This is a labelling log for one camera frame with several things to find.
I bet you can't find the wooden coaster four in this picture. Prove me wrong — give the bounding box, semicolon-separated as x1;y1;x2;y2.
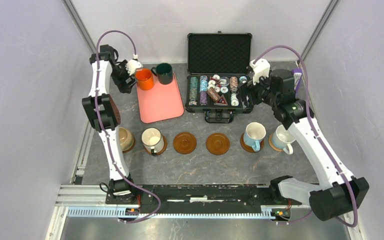
205;133;230;156

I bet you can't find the wooden coaster three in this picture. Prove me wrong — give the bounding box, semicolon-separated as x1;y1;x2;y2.
173;132;197;155

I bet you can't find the wooden coaster one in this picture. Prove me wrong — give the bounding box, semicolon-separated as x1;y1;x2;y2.
122;138;136;153

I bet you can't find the light blue mug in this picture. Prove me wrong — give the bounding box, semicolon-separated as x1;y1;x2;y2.
244;122;267;151

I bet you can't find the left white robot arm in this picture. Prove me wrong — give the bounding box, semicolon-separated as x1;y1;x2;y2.
81;44;137;204

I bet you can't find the cream mug dark handle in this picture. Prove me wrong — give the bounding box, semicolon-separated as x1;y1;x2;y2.
141;127;163;149

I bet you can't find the beige ceramic mug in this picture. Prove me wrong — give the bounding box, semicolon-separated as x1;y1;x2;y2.
118;127;135;151

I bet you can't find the purple metronome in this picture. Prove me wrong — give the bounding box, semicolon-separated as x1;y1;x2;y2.
291;68;303;98

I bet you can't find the dark green mug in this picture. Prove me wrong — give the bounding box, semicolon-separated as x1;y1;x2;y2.
151;62;173;85

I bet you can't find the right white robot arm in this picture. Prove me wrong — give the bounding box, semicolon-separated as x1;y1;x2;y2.
239;69;370;221

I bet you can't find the white mug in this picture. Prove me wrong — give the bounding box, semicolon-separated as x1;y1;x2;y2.
272;125;296;155

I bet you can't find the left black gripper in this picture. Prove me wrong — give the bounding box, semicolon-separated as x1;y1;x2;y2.
110;60;138;94

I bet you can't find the pink serving tray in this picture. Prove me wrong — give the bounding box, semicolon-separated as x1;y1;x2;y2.
136;73;184;124

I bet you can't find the wooden coaster two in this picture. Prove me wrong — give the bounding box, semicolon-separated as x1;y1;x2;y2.
144;135;168;157

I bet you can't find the black poker chip case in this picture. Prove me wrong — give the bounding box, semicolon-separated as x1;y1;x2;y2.
184;32;253;124

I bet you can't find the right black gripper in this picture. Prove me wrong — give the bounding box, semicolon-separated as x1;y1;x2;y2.
236;70;279;109

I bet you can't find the orange mug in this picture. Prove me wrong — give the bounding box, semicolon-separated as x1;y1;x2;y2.
135;68;154;91

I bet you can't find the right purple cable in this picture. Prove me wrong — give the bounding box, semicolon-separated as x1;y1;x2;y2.
251;44;359;229

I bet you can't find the wooden coaster five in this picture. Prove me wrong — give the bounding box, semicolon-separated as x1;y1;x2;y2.
240;133;265;153

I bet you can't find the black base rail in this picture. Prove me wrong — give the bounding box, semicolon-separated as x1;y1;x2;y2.
99;182;300;215

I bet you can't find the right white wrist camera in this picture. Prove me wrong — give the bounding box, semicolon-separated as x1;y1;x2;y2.
249;58;271;86

